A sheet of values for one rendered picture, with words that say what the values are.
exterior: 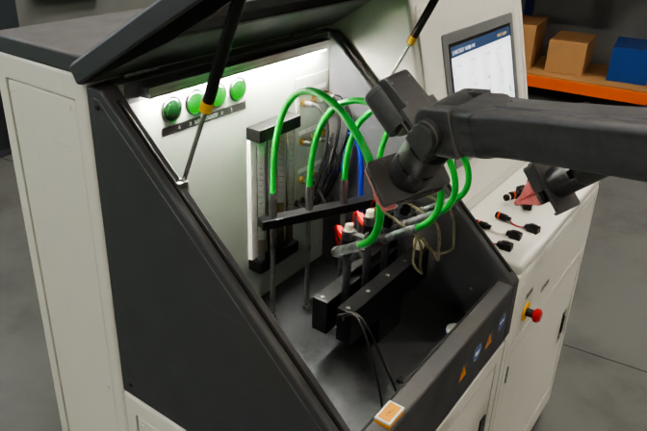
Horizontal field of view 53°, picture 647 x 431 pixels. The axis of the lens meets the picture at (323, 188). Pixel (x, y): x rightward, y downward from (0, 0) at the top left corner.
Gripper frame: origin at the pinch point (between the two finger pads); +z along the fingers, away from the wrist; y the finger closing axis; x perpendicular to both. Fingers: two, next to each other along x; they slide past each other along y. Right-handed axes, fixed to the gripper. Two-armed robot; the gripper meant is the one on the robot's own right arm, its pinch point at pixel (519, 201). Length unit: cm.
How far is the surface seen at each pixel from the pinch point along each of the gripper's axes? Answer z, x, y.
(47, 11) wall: 369, -65, 295
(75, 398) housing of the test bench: 88, 66, 4
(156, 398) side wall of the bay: 55, 59, -4
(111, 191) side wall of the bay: 30, 60, 32
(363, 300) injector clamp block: 33.9, 17.7, -4.3
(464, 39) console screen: 22, -38, 45
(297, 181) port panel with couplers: 51, 8, 29
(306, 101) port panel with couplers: 36, 7, 43
